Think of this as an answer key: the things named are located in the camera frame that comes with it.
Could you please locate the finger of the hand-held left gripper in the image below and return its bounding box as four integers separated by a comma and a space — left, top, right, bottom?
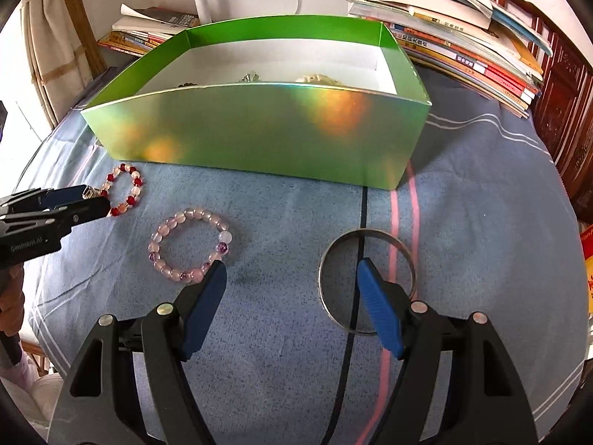
0, 185, 109, 212
0, 199, 113, 238

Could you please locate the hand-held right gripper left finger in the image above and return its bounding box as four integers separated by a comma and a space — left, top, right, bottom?
54, 260, 229, 445

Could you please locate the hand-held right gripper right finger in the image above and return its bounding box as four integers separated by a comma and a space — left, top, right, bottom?
356, 257, 540, 445

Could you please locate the thin metal bangle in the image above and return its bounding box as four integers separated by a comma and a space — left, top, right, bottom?
318, 229, 416, 334

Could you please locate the red and white bead bracelet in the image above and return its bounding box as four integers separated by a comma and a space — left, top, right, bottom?
99, 163, 145, 218

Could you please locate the pink bead bracelet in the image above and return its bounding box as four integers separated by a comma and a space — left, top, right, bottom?
148, 206, 231, 283

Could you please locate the green cardboard box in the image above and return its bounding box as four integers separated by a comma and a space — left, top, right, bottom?
80, 15, 433, 191

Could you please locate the cream wristwatch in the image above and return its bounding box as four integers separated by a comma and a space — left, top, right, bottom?
296, 72, 346, 87

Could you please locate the person's left hand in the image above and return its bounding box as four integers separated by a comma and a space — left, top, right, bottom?
0, 264, 25, 335

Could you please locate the beige curtain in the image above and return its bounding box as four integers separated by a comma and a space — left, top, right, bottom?
21, 0, 108, 123

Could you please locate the small stack of books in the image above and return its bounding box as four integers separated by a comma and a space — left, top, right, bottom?
97, 4, 201, 57

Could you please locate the red and yellow box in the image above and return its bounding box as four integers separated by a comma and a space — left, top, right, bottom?
579, 222, 593, 320

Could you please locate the large stack of books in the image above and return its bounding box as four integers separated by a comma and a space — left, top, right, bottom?
347, 0, 554, 119

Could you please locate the dark wooden headboard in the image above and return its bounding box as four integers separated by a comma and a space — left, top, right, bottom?
491, 0, 593, 210

